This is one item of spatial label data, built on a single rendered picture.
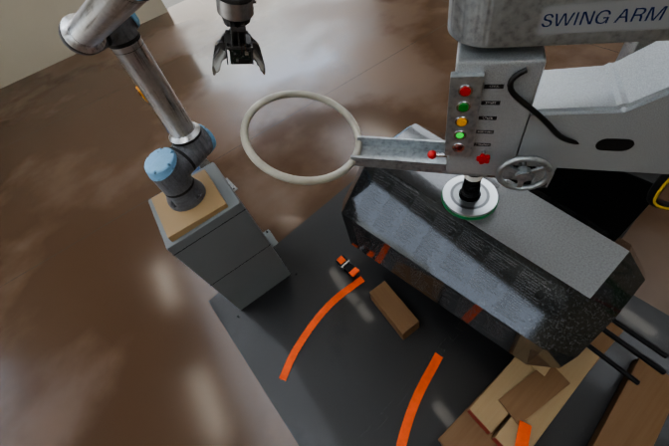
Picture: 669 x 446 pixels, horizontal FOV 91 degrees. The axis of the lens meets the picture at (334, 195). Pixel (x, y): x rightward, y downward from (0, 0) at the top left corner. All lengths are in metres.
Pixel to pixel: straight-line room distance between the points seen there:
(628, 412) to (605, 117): 1.43
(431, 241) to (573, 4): 0.99
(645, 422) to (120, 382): 2.75
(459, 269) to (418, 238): 0.22
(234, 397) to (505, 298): 1.57
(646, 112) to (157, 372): 2.59
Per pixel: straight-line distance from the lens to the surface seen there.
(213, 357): 2.40
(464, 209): 1.42
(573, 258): 1.47
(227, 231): 1.80
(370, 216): 1.68
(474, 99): 0.98
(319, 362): 2.13
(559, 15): 0.91
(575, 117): 1.09
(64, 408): 2.94
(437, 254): 1.53
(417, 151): 1.35
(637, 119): 1.13
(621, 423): 2.14
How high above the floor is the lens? 2.04
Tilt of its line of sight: 50 degrees down
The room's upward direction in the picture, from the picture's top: 18 degrees counter-clockwise
